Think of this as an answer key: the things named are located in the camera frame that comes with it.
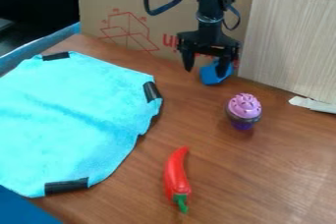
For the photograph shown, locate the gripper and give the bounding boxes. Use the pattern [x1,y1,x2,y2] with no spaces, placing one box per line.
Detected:
[176,20,244,79]

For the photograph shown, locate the turquoise cloth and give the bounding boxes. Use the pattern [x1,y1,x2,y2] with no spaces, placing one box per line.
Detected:
[0,50,164,198]

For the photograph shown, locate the blue toy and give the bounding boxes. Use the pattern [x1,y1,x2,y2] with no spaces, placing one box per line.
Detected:
[197,58,234,86]

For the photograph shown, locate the purple toy cupcake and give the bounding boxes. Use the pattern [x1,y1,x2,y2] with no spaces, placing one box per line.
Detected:
[224,92,264,132]

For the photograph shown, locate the wooden board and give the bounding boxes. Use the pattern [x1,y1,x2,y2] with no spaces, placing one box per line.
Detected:
[236,0,336,106]

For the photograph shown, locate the cardboard box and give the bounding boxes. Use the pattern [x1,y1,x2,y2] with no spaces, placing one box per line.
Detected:
[77,0,336,63]

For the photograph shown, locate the white paper scrap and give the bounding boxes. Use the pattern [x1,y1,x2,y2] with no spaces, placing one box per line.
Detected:
[287,95,336,115]

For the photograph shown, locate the red toy pepper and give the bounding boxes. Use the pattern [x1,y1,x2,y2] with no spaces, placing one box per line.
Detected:
[162,145,194,215]

